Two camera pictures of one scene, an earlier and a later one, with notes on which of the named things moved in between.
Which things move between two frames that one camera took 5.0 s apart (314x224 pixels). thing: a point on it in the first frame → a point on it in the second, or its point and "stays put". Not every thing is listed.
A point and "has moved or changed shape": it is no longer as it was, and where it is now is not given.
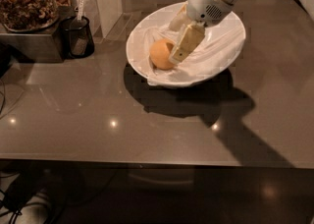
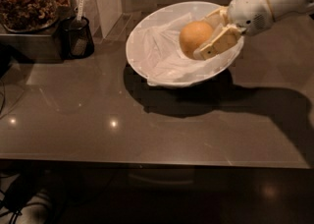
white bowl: [219, 47] stays put
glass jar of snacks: [31, 1] stays put
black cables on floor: [16, 194] stays put
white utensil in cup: [79, 35] stays put
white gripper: [203, 4] → [250, 10]
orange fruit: [159, 53] has moved or changed shape
